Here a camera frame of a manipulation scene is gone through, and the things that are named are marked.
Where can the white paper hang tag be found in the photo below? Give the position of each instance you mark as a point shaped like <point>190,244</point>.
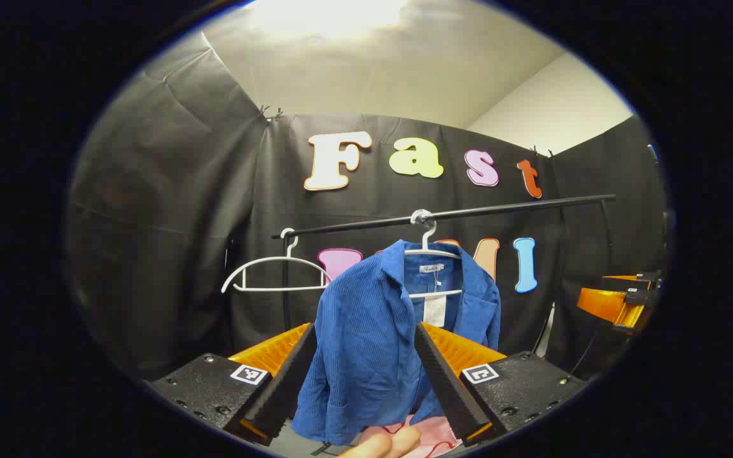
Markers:
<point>434,312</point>

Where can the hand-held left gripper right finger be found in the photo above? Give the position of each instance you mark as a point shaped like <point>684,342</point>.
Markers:
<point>446,388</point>

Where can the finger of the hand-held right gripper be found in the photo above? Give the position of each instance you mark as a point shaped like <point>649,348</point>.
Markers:
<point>646,277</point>
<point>608,305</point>

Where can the white plastic clothes hanger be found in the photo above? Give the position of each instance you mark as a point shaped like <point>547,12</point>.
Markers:
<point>277,289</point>

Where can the white hanger with flat bar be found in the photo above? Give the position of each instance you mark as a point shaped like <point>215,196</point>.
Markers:
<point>436,293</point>

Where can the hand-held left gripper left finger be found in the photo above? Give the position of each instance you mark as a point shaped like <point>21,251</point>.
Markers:
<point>287,388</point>

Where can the black clothes rack rail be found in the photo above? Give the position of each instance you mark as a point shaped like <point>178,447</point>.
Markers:
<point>354,226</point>

